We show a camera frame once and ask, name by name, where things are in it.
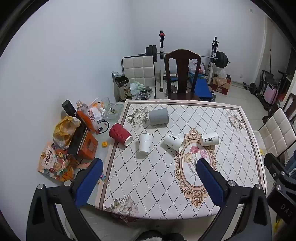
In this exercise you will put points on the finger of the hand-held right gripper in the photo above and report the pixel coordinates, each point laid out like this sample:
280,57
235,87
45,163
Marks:
272,162

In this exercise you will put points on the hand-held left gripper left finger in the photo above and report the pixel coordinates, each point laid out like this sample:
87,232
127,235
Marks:
89,183

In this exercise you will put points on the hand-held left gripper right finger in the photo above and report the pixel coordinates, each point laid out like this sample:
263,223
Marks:
209,183

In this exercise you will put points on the white cup with black print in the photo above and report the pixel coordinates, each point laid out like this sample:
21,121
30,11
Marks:
209,139
174,141

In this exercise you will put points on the red ribbed paper cup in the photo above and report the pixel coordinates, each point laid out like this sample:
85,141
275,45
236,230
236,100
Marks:
120,134

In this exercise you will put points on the plain white paper cup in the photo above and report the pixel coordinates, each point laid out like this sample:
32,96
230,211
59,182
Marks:
145,146

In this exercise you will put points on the grey cup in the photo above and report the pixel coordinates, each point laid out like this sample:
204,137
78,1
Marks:
158,116

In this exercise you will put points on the blue-grey cloth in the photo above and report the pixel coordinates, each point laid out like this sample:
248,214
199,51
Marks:
291,163

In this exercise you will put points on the white padded chair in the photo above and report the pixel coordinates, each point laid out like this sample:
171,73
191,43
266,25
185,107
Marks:
138,69
275,132

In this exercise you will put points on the orange box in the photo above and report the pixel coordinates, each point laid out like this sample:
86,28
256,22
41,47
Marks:
89,146

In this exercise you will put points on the colourful snack bag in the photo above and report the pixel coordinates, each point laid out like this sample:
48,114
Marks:
54,163

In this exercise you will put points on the yellow bottle cap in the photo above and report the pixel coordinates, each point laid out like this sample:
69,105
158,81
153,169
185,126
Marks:
104,144

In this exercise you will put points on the black flat device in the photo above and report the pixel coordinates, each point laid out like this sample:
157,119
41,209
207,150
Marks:
77,141

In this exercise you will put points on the yellow plastic bag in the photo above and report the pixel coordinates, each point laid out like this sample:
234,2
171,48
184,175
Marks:
64,129

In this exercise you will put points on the floral quilted table mat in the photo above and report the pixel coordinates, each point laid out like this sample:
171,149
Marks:
150,180

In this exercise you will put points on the dark wooden chair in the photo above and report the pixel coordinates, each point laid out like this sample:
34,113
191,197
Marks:
182,76
290,104

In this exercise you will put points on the orange drink bottle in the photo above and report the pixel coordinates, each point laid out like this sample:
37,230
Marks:
86,115

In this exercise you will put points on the pink suitcase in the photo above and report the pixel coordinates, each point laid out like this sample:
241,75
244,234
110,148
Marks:
271,93

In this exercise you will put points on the orange white plastic bag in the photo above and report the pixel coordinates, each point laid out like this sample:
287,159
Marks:
96,110

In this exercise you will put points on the glass ashtray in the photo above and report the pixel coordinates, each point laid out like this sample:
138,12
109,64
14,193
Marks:
113,111

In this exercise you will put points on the black thermos bottle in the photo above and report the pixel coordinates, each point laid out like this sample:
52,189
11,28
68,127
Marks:
70,108

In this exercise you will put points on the black dumbbell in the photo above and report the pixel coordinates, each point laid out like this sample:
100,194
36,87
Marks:
251,87

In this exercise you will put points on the black folded cart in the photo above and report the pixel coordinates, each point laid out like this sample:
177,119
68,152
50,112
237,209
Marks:
269,77

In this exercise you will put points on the cardboard box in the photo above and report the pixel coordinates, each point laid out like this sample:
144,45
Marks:
220,85

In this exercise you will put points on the blue weight bench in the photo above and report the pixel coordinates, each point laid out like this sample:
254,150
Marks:
201,89

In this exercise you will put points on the tall printed tea box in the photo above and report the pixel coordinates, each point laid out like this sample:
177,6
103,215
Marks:
122,90

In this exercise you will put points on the clear plastic bag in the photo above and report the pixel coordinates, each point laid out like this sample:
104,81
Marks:
222,73

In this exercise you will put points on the metal bowls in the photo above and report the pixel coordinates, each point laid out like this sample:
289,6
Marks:
145,93

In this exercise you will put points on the pale green plastic bag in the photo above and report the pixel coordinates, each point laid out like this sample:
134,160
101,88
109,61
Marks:
137,87

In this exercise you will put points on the black barbell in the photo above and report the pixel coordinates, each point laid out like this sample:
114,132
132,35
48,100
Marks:
220,59

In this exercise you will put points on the white red plastic bag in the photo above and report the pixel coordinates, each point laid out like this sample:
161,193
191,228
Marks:
193,65

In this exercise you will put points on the white barbell rack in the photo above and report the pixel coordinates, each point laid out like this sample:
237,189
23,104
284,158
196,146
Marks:
161,67

